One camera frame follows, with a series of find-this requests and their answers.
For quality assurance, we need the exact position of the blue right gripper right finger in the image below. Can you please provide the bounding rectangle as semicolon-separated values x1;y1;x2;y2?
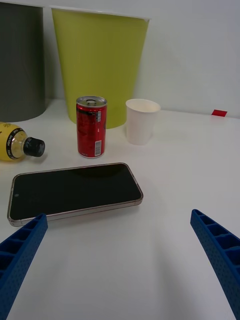
190;208;240;320

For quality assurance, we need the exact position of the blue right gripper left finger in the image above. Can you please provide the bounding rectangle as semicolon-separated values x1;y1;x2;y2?
0;213;49;320

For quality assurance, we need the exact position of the black smartphone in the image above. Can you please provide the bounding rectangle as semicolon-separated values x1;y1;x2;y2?
6;162;144;228

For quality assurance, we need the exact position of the yellow bottle with black cap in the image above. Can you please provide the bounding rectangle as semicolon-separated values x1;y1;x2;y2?
0;121;46;162

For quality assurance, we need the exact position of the red drink can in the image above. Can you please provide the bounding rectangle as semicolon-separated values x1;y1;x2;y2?
75;95;108;159

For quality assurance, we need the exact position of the white paper cup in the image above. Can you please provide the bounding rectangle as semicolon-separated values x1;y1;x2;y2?
125;98;162;146

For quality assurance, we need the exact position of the grey plastic waste bin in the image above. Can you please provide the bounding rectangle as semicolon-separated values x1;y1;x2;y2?
0;1;47;123

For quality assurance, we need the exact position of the yellow-green plastic waste bin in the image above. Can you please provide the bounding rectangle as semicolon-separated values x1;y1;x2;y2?
51;6;153;130

